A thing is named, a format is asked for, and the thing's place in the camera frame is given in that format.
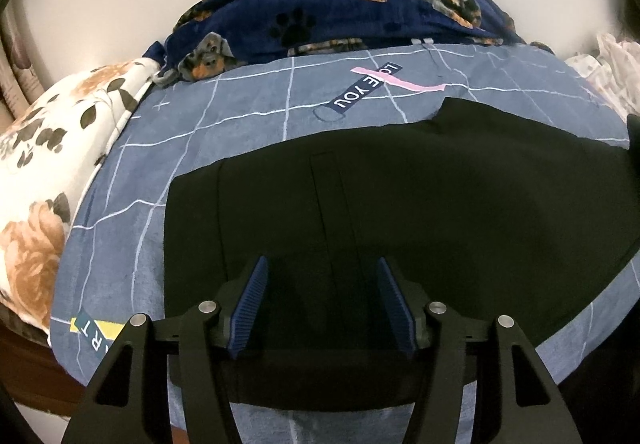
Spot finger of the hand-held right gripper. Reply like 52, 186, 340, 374
626, 114, 640, 157

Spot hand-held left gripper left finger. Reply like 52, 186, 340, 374
60, 255, 271, 444

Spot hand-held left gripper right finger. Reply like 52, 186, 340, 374
376, 256, 583, 444

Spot black pants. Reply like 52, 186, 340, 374
162, 96, 632, 412

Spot white floral cloth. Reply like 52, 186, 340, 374
565, 31, 640, 117

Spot blue grid bedsheet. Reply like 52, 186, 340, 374
47, 44, 640, 444

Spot white floral pillow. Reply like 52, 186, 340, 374
0, 56, 161, 340

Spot navy dog print blanket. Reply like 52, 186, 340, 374
152, 0, 556, 85

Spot beige patterned curtain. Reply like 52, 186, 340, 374
0, 0, 51, 125

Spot wooden bed frame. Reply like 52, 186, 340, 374
0, 309, 101, 420

